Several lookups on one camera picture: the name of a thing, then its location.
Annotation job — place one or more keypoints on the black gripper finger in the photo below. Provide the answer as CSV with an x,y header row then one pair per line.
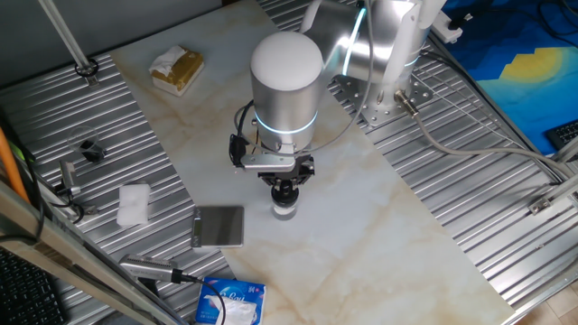
x,y
294,184
276,184

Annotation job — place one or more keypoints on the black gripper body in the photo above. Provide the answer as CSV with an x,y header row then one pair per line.
x,y
302,169

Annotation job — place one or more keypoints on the black lid with white applicator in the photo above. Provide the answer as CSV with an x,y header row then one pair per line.
x,y
284,197

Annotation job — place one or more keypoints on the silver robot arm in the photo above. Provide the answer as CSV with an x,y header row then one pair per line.
x,y
284,90

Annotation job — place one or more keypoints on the clear glass jar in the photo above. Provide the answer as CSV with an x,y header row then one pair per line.
x,y
284,212

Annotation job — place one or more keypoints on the silver digital pocket scale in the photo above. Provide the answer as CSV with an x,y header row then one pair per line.
x,y
219,225

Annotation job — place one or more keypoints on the blue tissue pack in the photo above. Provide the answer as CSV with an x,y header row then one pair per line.
x,y
235,293

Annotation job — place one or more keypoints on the small black object in cup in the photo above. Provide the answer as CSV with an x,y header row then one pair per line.
x,y
92,152

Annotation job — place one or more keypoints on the white power strip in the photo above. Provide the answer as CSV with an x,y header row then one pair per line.
x,y
444,29

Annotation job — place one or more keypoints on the clear plastic cup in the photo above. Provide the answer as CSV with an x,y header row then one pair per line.
x,y
79,135

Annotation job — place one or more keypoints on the blue and yellow mat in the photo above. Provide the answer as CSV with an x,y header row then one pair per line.
x,y
519,90

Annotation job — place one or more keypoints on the aluminium pole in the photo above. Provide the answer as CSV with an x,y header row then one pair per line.
x,y
67,36

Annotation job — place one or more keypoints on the black computer keyboard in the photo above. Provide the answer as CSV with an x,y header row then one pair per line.
x,y
27,293
564,133

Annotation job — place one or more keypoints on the orange pole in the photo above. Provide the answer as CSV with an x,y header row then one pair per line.
x,y
8,162

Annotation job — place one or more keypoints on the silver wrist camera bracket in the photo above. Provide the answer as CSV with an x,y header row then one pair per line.
x,y
266,161

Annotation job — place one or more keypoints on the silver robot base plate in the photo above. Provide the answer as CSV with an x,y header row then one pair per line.
x,y
375,115

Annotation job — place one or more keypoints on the aluminium frame bar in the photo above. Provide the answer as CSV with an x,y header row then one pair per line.
x,y
68,259

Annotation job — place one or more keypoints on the small metal corner bracket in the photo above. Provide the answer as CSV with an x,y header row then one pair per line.
x,y
539,206

